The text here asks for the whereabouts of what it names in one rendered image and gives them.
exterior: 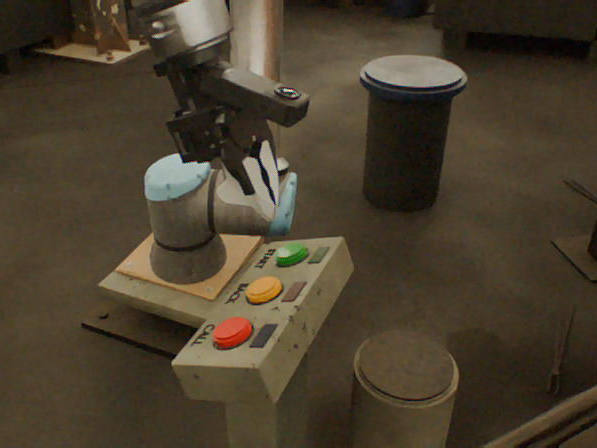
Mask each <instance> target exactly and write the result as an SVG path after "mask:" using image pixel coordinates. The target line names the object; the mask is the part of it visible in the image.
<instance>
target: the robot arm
mask: <svg viewBox="0 0 597 448"><path fill-rule="evenodd" d="M131 2H132V4H133V7H135V8H134V9H135V11H136V14H137V17H138V18H139V21H140V24H141V26H142V29H143V31H144V34H145V36H147V38H148V42H149V44H150V47H151V49H152V52H153V54H154V57H157V58H162V57H166V56H168V57H166V58H165V60H164V61H162V63H158V64H155V65H153V69H154V71H155V74H156V76H157V77H161V76H165V75H166V76H167V78H169V81H170V83H171V86H172V89H173V92H174V94H175V96H176V99H177V101H178V104H179V106H180V108H179V109H177V110H176V111H174V112H173V118H171V119H170V120H168V121H167V122H166V125H167V127H168V129H169V132H170V134H171V136H172V139H173V141H174V143H175V147H176V149H177V151H178V154H175V155H171V156H168V157H165V158H163V159H160V160H158V161H157V162H156V163H154V164H153V165H152V166H151V167H150V168H149V169H148V170H147V172H146V175H145V195H146V197H147V203H148V209H149V215H150V220H151V225H152V231H153V236H154V239H153V243H152V247H151V251H150V255H149V260H150V265H151V269H152V272H153V273H154V275H155V276H156V277H157V278H159V279H160V280H163V281H165V282H168V283H172V284H179V285H188V284H196V283H200V282H203V281H206V280H208V279H210V278H212V277H213V276H215V275H216V273H217V272H219V271H220V270H222V268H223V267H224V265H225V264H226V261H227V249H226V245H225V243H224V240H223V239H222V237H221V235H219V234H230V235H248V236H266V237H269V236H284V235H285V234H288V232H289V231H290V228H291V223H292V218H293V212H294V204H295V197H296V187H297V175H296V174H294V172H291V174H290V172H289V163H288V161H287V160H286V159H284V158H283V157H282V156H281V155H280V125H281V126H284V127H287V128H290V127H292V126H294V125H295V124H296V123H298V122H299V121H301V120H302V119H304V118H305V117H306V115H307V109H308V105H309V101H310V96H309V95H308V94H305V93H303V92H300V91H298V90H296V89H294V88H291V87H288V86H284V85H281V59H282V2H283V0H230V14H229V11H227V7H226V5H225V2H224V0H131ZM229 34H230V41H229V38H228V37H223V36H225V35H229ZM228 51H230V54H231V64H230V63H227V62H224V61H222V62H220V63H219V60H218V56H219V55H221V54H223V53H225V52H228ZM176 132H178V134H179V136H180V139H181V141H182V143H183V147H184V149H185V152H186V153H185V154H183V153H182V151H181V148H180V146H179V143H178V140H177V138H176V135H175V133H176ZM216 157H222V160H223V169H210V164H209V163H208V162H212V161H213V160H214V159H215V158H216Z"/></svg>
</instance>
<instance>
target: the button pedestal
mask: <svg viewBox="0 0 597 448"><path fill-rule="evenodd" d="M291 243H300V244H303V245H305V247H306V250H307V253H306V255H305V256H304V257H303V258H302V259H300V260H299V261H297V262H295V263H291V264H285V265H281V264H278V263H277V262H276V260H275V258H274V255H275V253H276V252H277V250H278V249H279V248H281V247H282V246H284V245H288V244H291ZM327 246H330V249H329V250H328V252H327V253H326V255H325V256H324V258H323V259H322V261H321V262H320V263H311V264H308V263H307V262H308V261H309V259H310V258H311V256H312V255H313V254H314V252H315V251H316V249H317V248H319V247H327ZM353 270H354V265H353V261H352V258H351V255H349V252H348V249H347V246H346V243H345V239H344V237H342V236H339V237H327V238H313V239H301V240H288V242H274V243H270V244H269V245H268V247H267V248H266V249H265V250H264V251H263V253H262V254H261V255H260V256H259V258H258V259H257V260H256V261H255V262H254V264H252V265H251V266H250V267H249V268H248V270H247V271H246V272H245V273H244V276H243V277H242V278H241V279H240V280H239V282H238V283H237V284H236V285H235V286H234V288H233V289H232V290H231V291H230V293H229V294H228V295H227V296H226V297H225V299H224V300H223V301H221V302H220V304H219V306H218V307H217V308H216V309H215V311H214V312H213V313H212V314H211V315H210V317H209V318H208V319H207V320H206V322H205V323H204V324H203V325H202V326H201V328H200V329H199V330H198V331H197V332H196V335H195V336H194V337H192V338H191V340H190V341H189V342H188V343H187V344H186V346H185V347H184V348H183V349H182V350H181V352H180V353H179V354H178V355H177V357H176V358H175V359H174V361H173V362H172V367H173V369H174V371H175V373H176V375H177V377H178V379H179V381H180V383H181V385H182V388H183V390H184V392H185V394H186V396H187V397H188V398H189V399H194V400H207V401H220V402H225V407H226V419H228V420H227V431H229V440H228V443H230V448H306V431H307V372H308V347H309V346H310V344H311V342H312V341H313V339H314V337H315V334H316V333H318V331H319V329H320V327H321V326H322V324H323V322H324V321H325V319H326V317H327V315H328V314H329V312H330V310H331V309H332V307H333V304H334V302H335V301H336V299H337V297H338V295H339V294H340V292H341V290H342V289H343V287H344V285H345V283H346V282H347V280H348V278H349V277H351V275H352V272H353ZM265 277H273V278H276V279H278V280H279V282H280V285H281V289H280V291H279V292H278V293H277V294H276V295H275V296H273V297H272V298H270V299H268V300H265V301H261V302H252V301H250V300H249V299H248V297H247V295H246V290H247V289H248V287H249V285H250V284H251V283H254V282H255V281H257V280H259V279H261V278H265ZM294 282H306V284H305V286H304V287H303V289H302V290H301V292H300V293H299V295H298V296H297V298H296V299H295V301H287V302H281V299H282V298H283V296H284V295H286V293H287V292H288V290H289V289H290V287H291V286H292V285H293V283H294ZM234 317H241V318H245V319H247V320H248V322H249V324H250V327H251V330H250V332H249V334H248V335H247V337H246V338H245V339H244V340H243V341H241V342H240V343H238V344H236V345H233V346H230V347H219V346H217V345H216V344H215V342H214V340H213V338H212V334H213V332H214V330H215V328H216V327H217V326H218V325H219V324H220V323H221V322H224V321H226V320H228V319H230V318H234ZM265 323H276V324H278V326H277V327H276V329H275V330H274V332H273V333H272V335H271V336H270V339H269V340H268V342H267V343H266V344H265V346H264V347H263V348H249V345H250V344H251V342H252V341H253V340H255V338H256V337H257V334H258V333H259V331H260V330H261V329H262V327H263V326H264V324H265Z"/></svg>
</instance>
